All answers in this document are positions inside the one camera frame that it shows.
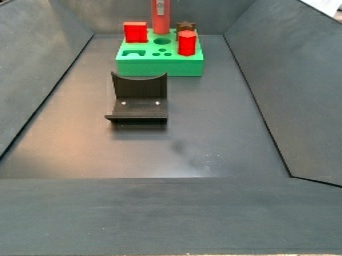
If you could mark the red square block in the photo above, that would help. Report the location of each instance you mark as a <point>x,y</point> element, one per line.
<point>135,32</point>

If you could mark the red hexagonal block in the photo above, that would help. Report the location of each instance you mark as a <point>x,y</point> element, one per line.
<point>186,42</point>

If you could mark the red oval rod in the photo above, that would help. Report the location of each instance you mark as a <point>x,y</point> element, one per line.
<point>160,16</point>

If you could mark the black L-shaped fixture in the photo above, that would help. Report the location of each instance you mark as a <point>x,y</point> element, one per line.
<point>140,98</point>

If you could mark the brown star block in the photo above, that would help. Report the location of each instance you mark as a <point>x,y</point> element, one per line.
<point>184,26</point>

